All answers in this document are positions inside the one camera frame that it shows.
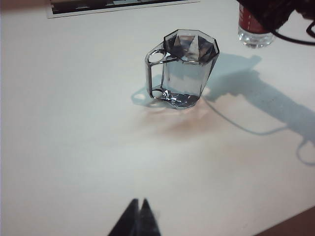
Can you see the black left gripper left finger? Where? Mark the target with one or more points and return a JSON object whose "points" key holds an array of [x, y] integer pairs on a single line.
{"points": [[129, 221]]}

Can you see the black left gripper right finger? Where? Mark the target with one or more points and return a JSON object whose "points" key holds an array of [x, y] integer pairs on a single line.
{"points": [[148, 221]]}

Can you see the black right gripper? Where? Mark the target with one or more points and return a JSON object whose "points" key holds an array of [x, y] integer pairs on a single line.
{"points": [[270, 12]]}

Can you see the clear red-label water bottle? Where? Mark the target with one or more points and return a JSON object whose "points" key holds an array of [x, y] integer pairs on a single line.
{"points": [[256, 39]]}

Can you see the transparent grey faceted mug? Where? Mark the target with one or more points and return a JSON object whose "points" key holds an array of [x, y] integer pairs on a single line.
{"points": [[187, 71]]}

